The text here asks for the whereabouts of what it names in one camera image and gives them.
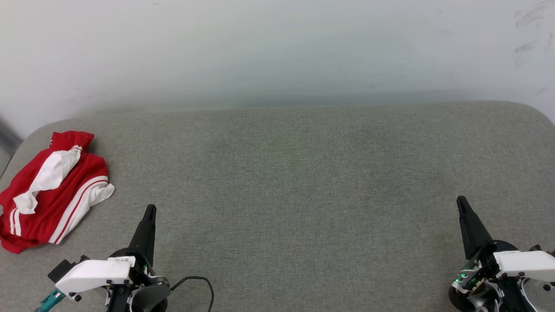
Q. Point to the grey fabric sofa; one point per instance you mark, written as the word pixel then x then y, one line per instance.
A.
pixel 303 195

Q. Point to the left gripper white and black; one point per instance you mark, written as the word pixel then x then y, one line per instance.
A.
pixel 93 273

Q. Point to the teal left camera plug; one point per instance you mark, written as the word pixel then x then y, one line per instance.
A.
pixel 50 300

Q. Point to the red and white basketball jersey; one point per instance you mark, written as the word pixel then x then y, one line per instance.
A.
pixel 56 203

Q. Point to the right gripper white and black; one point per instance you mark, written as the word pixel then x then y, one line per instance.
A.
pixel 520 264

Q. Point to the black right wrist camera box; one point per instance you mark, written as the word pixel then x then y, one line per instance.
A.
pixel 540 248

